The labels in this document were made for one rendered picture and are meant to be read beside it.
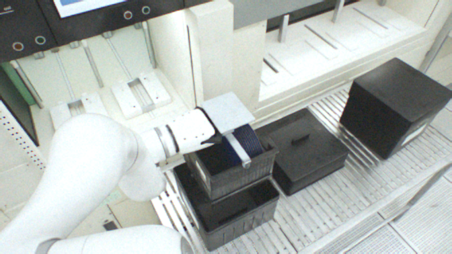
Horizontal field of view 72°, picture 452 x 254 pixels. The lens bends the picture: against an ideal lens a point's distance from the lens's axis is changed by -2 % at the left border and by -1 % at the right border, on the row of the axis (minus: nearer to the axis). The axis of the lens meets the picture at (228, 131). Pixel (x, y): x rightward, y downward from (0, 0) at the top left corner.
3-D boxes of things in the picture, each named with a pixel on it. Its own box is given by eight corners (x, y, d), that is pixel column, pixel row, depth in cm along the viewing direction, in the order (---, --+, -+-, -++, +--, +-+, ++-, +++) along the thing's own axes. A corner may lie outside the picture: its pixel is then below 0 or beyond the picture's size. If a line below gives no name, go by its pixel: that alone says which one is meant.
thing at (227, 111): (183, 162, 110) (171, 95, 86) (234, 141, 116) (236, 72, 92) (214, 220, 96) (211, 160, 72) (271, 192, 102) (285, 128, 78)
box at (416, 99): (385, 162, 133) (411, 123, 114) (335, 120, 149) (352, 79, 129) (426, 133, 144) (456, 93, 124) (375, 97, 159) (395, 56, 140)
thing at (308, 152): (288, 197, 123) (293, 179, 113) (248, 144, 139) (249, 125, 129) (345, 166, 132) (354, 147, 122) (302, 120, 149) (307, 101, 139)
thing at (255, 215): (177, 191, 125) (171, 167, 111) (238, 163, 133) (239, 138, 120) (208, 253, 109) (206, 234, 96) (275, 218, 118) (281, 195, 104)
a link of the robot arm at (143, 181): (163, 204, 50) (173, 187, 80) (124, 112, 51) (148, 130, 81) (109, 228, 49) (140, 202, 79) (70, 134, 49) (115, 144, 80)
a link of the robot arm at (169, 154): (156, 141, 84) (167, 136, 85) (168, 165, 79) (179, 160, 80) (150, 119, 78) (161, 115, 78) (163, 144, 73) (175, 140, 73)
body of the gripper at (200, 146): (163, 136, 85) (200, 121, 88) (177, 163, 79) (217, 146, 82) (157, 117, 79) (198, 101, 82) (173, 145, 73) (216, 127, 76)
